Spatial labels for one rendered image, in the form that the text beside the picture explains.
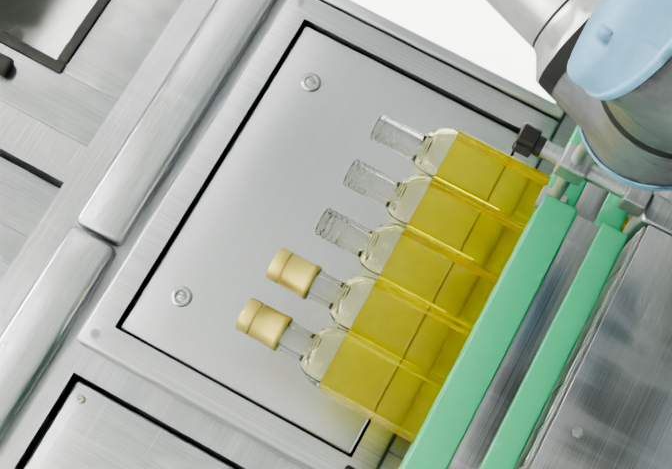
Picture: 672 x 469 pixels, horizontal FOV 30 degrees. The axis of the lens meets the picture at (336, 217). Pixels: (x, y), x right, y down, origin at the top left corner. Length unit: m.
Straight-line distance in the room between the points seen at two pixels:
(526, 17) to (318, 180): 0.51
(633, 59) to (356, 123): 0.69
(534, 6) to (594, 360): 0.31
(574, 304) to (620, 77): 0.37
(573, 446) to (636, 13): 0.42
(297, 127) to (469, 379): 0.45
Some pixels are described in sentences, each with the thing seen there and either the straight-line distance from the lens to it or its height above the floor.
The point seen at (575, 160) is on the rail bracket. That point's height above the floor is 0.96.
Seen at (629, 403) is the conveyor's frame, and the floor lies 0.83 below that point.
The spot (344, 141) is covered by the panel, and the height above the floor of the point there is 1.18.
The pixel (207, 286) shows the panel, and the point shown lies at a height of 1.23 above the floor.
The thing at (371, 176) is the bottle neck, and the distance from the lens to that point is 1.22.
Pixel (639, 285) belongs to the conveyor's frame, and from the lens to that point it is 1.08.
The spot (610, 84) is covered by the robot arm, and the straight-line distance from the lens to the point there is 0.76.
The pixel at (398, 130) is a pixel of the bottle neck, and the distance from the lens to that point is 1.24.
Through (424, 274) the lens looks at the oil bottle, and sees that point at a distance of 1.18.
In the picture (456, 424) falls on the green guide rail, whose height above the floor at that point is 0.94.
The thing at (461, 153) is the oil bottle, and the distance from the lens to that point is 1.23.
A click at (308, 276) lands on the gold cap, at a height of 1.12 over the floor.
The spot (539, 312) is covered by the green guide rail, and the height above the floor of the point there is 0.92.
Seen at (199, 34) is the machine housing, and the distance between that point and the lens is 1.44.
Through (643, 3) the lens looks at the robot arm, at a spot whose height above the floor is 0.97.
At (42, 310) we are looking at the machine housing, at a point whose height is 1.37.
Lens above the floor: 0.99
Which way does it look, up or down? 7 degrees up
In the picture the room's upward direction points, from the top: 62 degrees counter-clockwise
